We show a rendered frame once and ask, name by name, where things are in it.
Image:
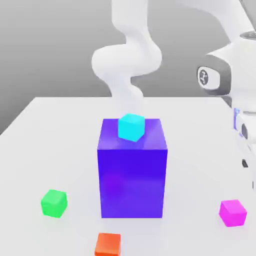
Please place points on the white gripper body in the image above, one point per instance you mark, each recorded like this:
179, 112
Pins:
253, 185

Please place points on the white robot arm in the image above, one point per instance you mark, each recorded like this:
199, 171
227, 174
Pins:
128, 60

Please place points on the small magenta cube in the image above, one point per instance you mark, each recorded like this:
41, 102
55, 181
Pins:
233, 214

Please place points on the small cyan cube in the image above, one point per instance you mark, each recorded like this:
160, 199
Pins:
130, 128

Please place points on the small orange cube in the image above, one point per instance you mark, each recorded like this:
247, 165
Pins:
108, 245

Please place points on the small green cube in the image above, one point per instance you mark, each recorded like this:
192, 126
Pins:
53, 204

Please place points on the large blue box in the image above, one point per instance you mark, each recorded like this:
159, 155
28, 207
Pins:
132, 180

